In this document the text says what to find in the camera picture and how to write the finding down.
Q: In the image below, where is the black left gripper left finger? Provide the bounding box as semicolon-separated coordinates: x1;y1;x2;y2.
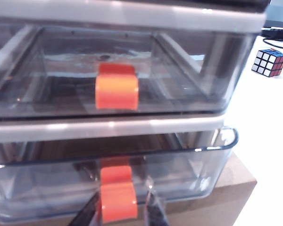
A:
70;194;101;226

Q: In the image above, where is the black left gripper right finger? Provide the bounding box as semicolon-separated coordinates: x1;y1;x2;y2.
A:
143;187;171;226

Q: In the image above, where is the clear drawer with orange handle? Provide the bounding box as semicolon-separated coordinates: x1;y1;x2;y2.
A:
0;17;259;118
0;126;240;224

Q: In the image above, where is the white plastic drawer cabinet frame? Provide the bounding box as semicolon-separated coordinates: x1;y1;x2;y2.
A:
0;0;267;144

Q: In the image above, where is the brown cardboard box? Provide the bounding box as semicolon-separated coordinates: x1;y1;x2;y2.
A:
44;152;258;226

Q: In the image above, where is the black Rubik's cube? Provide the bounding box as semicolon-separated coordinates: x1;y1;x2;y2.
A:
251;48;283;78

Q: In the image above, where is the black flat device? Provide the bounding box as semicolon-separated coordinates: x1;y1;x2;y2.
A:
260;20;283;43

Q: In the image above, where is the thin black cable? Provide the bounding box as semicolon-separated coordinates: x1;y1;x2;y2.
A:
262;37;283;49

